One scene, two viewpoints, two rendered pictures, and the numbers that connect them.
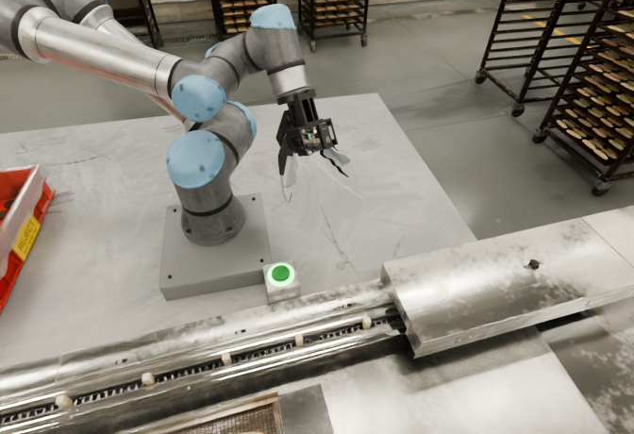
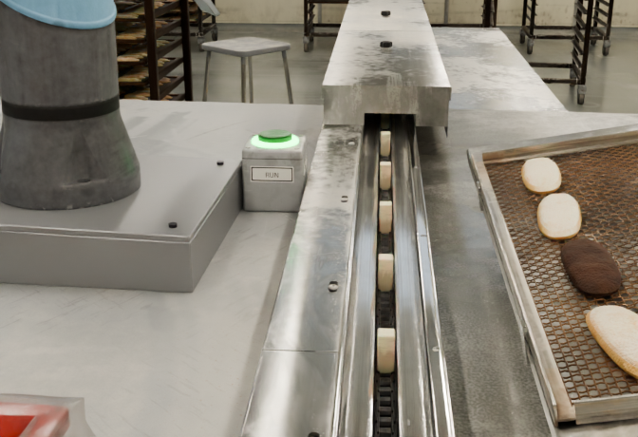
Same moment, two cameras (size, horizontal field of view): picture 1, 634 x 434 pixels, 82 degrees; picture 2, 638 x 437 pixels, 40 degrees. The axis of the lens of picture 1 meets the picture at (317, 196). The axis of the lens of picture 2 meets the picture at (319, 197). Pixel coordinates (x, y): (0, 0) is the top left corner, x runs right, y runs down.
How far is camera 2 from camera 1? 1.07 m
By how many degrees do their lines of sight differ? 63
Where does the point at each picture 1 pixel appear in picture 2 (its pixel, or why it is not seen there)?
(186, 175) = not seen: outside the picture
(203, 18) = not seen: outside the picture
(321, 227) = not seen: hidden behind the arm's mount
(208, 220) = (118, 122)
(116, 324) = (200, 347)
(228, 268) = (208, 184)
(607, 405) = (525, 107)
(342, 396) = (470, 190)
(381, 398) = not seen: hidden behind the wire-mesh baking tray
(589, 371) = (491, 105)
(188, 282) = (205, 214)
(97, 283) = (36, 376)
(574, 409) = (526, 115)
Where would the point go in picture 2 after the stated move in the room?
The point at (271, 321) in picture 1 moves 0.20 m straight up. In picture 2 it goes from (341, 180) to (343, 2)
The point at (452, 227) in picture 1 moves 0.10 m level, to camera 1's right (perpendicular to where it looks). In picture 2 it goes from (262, 108) to (283, 96)
